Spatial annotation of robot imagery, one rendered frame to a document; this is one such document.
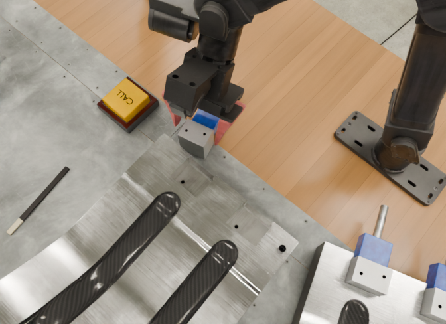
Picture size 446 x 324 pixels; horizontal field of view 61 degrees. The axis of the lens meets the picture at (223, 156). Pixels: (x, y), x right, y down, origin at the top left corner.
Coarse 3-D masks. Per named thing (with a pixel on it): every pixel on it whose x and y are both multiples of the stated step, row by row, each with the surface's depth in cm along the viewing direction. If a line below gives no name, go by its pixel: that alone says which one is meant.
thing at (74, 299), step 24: (168, 192) 56; (144, 216) 55; (168, 216) 55; (120, 240) 54; (144, 240) 54; (96, 264) 52; (120, 264) 53; (216, 264) 53; (72, 288) 50; (96, 288) 51; (192, 288) 52; (48, 312) 47; (72, 312) 48; (168, 312) 51; (192, 312) 50
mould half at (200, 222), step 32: (160, 160) 58; (128, 192) 56; (160, 192) 56; (224, 192) 56; (96, 224) 55; (128, 224) 54; (192, 224) 54; (224, 224) 54; (64, 256) 52; (96, 256) 53; (160, 256) 53; (192, 256) 53; (256, 256) 52; (0, 288) 47; (32, 288) 48; (64, 288) 50; (128, 288) 51; (160, 288) 51; (224, 288) 51; (256, 288) 51; (0, 320) 45; (96, 320) 48; (128, 320) 49; (192, 320) 50; (224, 320) 50
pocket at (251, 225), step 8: (240, 208) 58; (248, 208) 57; (232, 216) 56; (240, 216) 57; (248, 216) 57; (256, 216) 56; (232, 224) 57; (240, 224) 57; (248, 224) 57; (256, 224) 57; (264, 224) 57; (240, 232) 56; (248, 232) 56; (256, 232) 56; (264, 232) 56; (248, 240) 56; (256, 240) 56
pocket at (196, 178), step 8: (192, 160) 59; (184, 168) 60; (192, 168) 60; (200, 168) 59; (176, 176) 59; (184, 176) 60; (192, 176) 60; (200, 176) 60; (208, 176) 58; (184, 184) 59; (192, 184) 59; (200, 184) 59; (208, 184) 59; (192, 192) 59; (200, 192) 59
